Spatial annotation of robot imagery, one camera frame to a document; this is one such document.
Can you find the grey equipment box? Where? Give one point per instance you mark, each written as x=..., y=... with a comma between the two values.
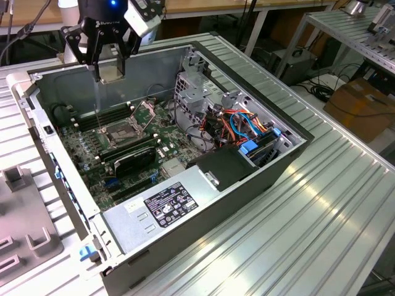
x=293, y=68

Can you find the silver power supply unit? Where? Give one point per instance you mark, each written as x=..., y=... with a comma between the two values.
x=129, y=222

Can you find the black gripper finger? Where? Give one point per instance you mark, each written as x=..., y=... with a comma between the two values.
x=122, y=66
x=96, y=71

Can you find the blue disk carrier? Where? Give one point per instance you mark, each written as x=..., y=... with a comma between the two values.
x=248, y=148

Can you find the blue case latch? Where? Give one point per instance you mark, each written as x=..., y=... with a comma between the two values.
x=86, y=253

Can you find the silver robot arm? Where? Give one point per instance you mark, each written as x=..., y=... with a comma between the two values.
x=71, y=46

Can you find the thin metal locking lever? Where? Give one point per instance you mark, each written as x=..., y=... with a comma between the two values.
x=96, y=117

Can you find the black graphics card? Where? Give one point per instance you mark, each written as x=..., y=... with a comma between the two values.
x=135, y=163

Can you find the silver metal drum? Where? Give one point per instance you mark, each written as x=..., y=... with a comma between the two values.
x=359, y=7

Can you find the metal slat side table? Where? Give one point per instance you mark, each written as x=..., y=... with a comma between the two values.
x=345, y=27

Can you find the black expansion slot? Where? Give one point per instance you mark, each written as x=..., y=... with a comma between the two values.
x=132, y=192

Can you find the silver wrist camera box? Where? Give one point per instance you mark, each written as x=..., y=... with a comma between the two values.
x=142, y=18

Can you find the green motherboard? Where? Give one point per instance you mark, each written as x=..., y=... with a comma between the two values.
x=166, y=135

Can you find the black plastic shroud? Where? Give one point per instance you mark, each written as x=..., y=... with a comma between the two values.
x=222, y=163

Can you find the grey fixture with blue part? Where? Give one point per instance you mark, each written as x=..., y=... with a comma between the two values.
x=382, y=21

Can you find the open black PC case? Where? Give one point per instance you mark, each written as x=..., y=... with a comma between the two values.
x=148, y=71

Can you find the silver metal drive cage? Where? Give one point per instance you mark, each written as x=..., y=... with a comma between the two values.
x=189, y=92

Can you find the silver topped CPU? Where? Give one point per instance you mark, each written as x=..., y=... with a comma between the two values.
x=111, y=72

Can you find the light wooden desk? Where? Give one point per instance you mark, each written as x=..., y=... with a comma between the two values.
x=216, y=6

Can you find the blue expansion slot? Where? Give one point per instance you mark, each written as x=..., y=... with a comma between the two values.
x=111, y=182

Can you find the grey parts rack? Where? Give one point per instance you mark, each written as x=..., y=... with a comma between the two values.
x=27, y=212

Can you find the brown cardboard box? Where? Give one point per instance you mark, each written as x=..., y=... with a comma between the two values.
x=361, y=108

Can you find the black RAM slot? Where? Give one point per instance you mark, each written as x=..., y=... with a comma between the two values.
x=132, y=153
x=129, y=147
x=102, y=109
x=89, y=123
x=103, y=115

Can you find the CPU socket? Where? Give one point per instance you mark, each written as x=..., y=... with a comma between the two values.
x=118, y=135

